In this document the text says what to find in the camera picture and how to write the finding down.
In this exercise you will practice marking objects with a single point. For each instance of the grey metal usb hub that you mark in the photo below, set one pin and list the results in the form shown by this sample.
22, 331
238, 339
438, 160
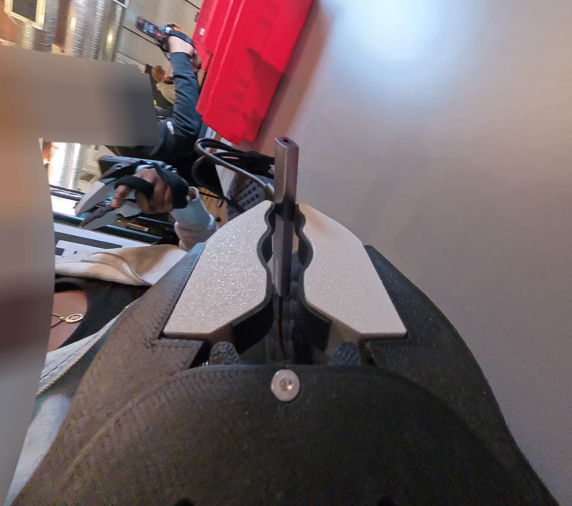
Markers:
286, 184

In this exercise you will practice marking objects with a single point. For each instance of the person's beige jacket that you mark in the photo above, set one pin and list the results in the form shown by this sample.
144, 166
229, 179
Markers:
116, 264

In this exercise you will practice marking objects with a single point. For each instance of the person's left hand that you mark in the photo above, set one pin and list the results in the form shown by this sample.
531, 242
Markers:
154, 195

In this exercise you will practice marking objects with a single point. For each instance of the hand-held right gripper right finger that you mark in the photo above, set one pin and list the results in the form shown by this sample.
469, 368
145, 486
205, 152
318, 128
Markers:
348, 282

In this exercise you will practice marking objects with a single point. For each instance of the red plastic bin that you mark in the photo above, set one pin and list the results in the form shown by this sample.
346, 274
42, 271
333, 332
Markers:
250, 45

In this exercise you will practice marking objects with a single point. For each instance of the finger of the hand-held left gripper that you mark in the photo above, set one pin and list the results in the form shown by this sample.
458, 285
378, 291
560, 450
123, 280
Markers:
116, 216
96, 200

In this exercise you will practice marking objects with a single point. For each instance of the person's left forearm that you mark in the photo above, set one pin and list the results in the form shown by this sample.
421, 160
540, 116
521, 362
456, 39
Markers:
196, 220

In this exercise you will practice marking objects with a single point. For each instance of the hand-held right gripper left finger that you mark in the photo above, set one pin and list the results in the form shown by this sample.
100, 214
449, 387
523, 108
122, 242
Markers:
223, 273

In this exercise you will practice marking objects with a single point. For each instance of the person's black shirt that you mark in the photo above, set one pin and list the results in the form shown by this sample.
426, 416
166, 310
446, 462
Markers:
102, 300

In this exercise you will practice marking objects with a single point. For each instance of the grey perforated block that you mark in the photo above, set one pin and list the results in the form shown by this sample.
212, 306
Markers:
248, 197

